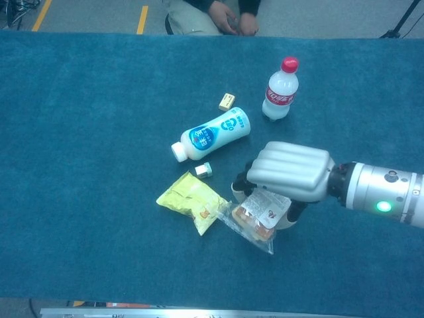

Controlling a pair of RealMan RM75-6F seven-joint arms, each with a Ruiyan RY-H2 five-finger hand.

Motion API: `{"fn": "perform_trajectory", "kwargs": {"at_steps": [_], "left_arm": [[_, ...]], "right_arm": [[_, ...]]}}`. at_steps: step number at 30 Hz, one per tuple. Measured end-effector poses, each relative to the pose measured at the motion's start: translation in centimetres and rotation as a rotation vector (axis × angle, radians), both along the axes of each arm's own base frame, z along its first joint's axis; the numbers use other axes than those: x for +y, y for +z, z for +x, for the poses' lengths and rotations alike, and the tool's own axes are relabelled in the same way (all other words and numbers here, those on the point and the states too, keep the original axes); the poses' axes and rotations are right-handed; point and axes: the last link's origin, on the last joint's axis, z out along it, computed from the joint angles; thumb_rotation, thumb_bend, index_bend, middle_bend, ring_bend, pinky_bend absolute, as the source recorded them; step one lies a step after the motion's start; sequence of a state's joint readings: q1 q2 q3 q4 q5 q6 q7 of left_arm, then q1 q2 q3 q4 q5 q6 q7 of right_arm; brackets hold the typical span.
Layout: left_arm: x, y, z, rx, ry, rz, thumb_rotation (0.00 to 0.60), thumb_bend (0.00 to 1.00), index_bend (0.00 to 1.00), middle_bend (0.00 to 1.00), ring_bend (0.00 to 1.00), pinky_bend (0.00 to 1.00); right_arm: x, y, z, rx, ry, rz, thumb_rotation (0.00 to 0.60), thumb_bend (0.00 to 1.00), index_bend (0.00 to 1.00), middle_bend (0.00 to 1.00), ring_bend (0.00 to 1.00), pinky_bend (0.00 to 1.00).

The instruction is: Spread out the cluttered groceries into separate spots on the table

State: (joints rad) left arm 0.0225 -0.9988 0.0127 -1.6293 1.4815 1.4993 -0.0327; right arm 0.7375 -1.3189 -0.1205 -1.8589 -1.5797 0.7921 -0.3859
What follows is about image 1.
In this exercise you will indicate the small yellow eraser box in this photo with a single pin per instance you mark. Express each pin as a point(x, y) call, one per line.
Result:
point(227, 102)

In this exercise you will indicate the clear soda bottle red cap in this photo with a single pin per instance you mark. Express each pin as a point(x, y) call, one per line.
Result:
point(280, 96)

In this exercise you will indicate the small white green cube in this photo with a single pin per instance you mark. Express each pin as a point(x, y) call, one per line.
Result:
point(202, 171)

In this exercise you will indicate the black tripod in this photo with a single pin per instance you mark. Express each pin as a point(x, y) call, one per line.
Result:
point(402, 20)

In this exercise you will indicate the seated person beige trousers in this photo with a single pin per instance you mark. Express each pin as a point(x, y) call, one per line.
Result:
point(189, 20)

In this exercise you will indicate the clear packaged bread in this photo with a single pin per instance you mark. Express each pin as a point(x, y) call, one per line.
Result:
point(255, 222)

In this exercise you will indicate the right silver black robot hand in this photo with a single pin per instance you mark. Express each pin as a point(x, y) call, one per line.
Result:
point(291, 172)

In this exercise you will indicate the yellow-green snack bag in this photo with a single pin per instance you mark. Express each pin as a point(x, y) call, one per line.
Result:
point(192, 198)

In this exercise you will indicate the white milk bottle blue label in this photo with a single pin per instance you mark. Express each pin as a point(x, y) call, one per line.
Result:
point(205, 137)

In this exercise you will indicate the blue table cloth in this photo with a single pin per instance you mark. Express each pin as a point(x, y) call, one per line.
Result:
point(99, 165)

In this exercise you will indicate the aluminium rail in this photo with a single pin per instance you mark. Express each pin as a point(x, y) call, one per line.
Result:
point(198, 313)

